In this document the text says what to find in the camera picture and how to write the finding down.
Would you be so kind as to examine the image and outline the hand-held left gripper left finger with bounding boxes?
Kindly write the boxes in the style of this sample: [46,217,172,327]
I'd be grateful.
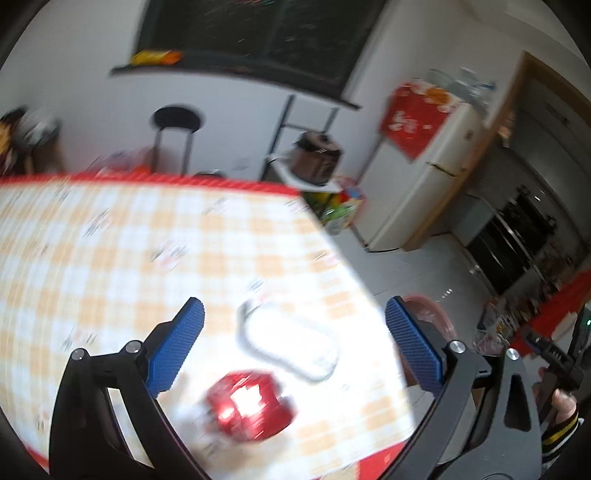
[48,296,206,480]

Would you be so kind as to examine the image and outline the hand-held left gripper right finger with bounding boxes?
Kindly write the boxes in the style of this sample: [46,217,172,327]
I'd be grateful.
[385,295,541,480]

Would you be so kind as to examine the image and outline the red foil wrapper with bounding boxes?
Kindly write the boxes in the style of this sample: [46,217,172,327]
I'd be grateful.
[203,369,296,444]

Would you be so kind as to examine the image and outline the clear plastic tray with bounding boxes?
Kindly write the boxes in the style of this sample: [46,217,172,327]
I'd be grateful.
[235,298,340,381]

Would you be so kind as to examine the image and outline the person's right forearm striped cuff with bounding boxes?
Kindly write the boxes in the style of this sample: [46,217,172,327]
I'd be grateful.
[540,415,587,462]

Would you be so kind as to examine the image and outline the person's right hand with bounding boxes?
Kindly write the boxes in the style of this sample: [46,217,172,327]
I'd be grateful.
[536,388,579,431]

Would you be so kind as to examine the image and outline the pink plastic basin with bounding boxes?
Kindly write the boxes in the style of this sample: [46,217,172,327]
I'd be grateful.
[404,295,458,352]

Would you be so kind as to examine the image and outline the pile of small floor items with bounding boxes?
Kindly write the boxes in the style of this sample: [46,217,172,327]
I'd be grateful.
[475,298,522,356]

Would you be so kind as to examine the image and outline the orange checked tablecloth red border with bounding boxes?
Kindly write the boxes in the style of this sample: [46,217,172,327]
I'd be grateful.
[0,173,416,480]

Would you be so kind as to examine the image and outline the black glass cabinet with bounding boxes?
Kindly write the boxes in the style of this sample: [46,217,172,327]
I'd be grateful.
[466,185,583,296]

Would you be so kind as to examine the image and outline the white fridge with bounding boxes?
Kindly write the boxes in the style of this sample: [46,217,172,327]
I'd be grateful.
[355,99,490,252]

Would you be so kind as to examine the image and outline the colourful plastic bag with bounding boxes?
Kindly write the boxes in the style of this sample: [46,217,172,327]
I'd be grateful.
[305,178,368,236]

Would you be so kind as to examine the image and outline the pink blurred item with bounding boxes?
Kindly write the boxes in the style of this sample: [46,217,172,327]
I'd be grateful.
[88,148,158,176]

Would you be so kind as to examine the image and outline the brown rice cooker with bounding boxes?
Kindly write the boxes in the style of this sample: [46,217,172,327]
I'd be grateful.
[288,130,345,185]

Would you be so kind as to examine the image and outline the red cloth on refrigerator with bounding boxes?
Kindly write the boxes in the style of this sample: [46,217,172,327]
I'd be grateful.
[379,82,462,160]

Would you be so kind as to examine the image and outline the black round stool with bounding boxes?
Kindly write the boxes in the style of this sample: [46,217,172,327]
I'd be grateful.
[151,106,205,176]

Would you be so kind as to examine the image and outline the clear plastic containers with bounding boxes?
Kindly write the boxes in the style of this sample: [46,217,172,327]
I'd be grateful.
[427,67,497,112]

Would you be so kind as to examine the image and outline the orange packet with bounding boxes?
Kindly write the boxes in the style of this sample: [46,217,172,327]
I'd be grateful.
[130,48,183,65]

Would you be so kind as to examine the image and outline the dark window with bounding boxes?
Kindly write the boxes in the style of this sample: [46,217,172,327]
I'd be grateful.
[111,0,389,109]

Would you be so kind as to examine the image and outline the black frame rack white shelf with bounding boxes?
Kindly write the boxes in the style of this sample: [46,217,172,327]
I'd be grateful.
[261,95,345,197]

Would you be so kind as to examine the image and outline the wooden door frame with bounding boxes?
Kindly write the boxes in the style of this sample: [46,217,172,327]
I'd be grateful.
[406,51,591,252]

